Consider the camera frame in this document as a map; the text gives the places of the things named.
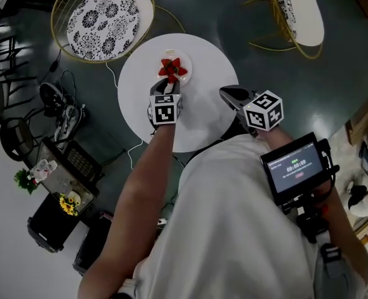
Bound black and gray bag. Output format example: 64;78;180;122
39;70;87;143

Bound white cable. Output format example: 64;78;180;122
105;61;144;170

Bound round floral cushion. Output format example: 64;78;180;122
270;0;298;40
66;0;140;62

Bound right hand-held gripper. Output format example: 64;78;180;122
219;85;283;138

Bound black monitor screen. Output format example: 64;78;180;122
260;131;340;207

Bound black glass-top side table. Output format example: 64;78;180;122
35;137;105;213

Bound green leafy plant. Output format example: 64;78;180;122
14;168;39;196

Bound black mesh crate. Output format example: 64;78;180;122
62;139;105;188

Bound round white table gold legs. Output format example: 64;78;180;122
117;32;240;154

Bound person's white shirt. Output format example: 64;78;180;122
133;134;368;299

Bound gray arm strap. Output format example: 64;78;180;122
313;229;350;299

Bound person's left forearm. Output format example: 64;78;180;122
77;123;178;299

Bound clear plastic bottle red label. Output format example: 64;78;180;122
29;159;59;183

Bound potted yellow sunflowers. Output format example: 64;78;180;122
59;191;82;217

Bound black storage case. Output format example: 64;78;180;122
27;193;82;254
73;212;115;277

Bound black round chair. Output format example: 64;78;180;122
0;116;44;162

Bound gold wire chair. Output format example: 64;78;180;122
50;0;187;64
242;0;324;60

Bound person's right forearm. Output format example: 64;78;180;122
258;126;368;295

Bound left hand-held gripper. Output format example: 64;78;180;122
148;78;184;126

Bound white plate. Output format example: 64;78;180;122
154;48;193;85

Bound white seat cushion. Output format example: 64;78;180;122
283;0;325;47
124;0;155;52

